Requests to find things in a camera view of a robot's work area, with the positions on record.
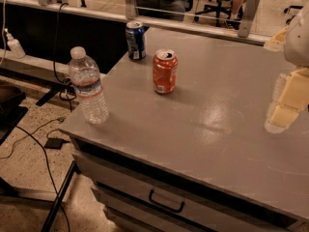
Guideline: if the orange soda can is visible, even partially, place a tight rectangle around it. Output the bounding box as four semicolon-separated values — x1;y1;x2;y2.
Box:
153;49;178;94

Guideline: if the blue soda can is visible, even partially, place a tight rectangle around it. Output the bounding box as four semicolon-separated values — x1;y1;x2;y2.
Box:
126;20;146;60

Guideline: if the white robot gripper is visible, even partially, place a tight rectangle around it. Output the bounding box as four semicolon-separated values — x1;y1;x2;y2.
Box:
264;3;309;133

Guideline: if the black office chair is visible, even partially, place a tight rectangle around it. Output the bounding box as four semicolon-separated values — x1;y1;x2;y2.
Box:
194;0;243;30

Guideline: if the black hanging cable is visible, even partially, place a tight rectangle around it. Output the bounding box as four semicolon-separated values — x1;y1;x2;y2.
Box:
52;2;77;112

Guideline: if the grey drawer with handle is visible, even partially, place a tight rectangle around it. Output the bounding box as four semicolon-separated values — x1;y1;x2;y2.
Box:
72;138;303;232

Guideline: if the black power adapter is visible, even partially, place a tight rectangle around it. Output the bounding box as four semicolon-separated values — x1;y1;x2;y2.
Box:
44;138;64;150

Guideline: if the clear plastic water bottle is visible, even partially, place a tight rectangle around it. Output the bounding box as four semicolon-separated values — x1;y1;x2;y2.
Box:
69;46;109;124

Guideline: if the metal railing frame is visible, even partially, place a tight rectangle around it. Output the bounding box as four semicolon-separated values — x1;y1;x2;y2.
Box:
9;0;269;45

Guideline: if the black stand on left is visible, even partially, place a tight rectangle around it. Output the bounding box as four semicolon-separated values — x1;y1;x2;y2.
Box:
0;85;27;145

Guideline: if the black drawer handle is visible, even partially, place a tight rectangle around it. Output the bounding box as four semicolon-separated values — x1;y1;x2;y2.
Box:
148;189;185;214

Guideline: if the small white spray bottle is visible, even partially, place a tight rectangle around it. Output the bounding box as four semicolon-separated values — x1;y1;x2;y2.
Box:
4;28;25;58

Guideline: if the black floor cable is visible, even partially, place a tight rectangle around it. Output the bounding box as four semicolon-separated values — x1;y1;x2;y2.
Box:
0;115;71;232

